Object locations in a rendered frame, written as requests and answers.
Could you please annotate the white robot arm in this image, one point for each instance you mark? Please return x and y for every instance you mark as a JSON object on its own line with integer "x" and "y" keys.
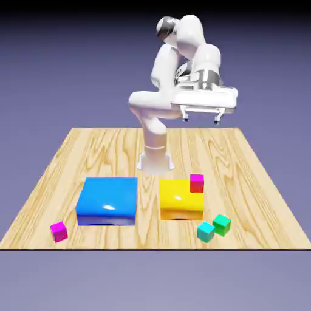
{"x": 159, "y": 73}

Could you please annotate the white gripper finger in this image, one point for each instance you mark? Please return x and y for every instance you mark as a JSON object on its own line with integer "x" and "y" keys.
{"x": 185, "y": 114}
{"x": 217, "y": 117}

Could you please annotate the large yellow box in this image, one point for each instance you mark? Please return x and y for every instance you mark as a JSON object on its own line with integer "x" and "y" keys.
{"x": 177, "y": 199}

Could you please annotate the large blue box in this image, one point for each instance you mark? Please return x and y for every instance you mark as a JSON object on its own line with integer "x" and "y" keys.
{"x": 107, "y": 200}

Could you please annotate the small magenta cube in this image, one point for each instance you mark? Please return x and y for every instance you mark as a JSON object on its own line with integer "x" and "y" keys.
{"x": 59, "y": 231}

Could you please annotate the small cyan cube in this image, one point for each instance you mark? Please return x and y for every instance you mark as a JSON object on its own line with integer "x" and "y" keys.
{"x": 205, "y": 232}

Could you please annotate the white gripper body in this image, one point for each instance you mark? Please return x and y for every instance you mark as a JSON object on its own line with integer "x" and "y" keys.
{"x": 205, "y": 98}

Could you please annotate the small pink and red cube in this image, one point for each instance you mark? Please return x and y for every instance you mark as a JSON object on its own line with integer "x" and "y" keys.
{"x": 196, "y": 183}

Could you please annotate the small green cube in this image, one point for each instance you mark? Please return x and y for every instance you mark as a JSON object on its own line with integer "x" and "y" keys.
{"x": 221, "y": 224}

